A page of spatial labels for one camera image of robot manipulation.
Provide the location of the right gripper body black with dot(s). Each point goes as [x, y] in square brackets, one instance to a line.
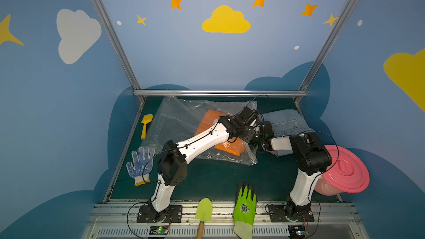
[263, 132]

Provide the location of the light blue jeans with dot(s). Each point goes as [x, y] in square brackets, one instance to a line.
[284, 123]

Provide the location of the clear plastic vacuum bag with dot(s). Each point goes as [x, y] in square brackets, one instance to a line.
[178, 119]

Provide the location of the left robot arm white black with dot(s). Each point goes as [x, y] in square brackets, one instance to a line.
[174, 159]

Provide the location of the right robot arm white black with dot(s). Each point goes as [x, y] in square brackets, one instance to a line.
[312, 160]

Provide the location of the green black work glove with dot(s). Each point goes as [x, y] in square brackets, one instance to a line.
[244, 211]

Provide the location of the yellow toy shovel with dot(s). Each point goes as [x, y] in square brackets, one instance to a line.
[145, 121]

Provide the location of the green garden trowel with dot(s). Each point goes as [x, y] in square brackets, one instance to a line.
[203, 214]

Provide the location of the pink bucket with lid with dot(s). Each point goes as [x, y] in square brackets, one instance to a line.
[347, 174]

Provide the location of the blue dotted white glove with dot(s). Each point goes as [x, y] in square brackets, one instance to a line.
[141, 165]

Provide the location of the right controller board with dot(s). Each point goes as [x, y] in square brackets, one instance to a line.
[297, 232]

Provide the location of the controller board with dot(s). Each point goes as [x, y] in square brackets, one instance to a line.
[158, 230]
[297, 232]

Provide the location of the left controller board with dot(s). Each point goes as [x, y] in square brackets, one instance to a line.
[158, 230]

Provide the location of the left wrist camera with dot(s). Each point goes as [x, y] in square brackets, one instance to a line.
[247, 117]

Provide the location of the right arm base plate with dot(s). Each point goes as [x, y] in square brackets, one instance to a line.
[289, 213]

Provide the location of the aluminium frame rail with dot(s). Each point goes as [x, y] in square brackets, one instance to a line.
[220, 93]

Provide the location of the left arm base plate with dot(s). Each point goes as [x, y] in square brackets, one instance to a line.
[147, 214]

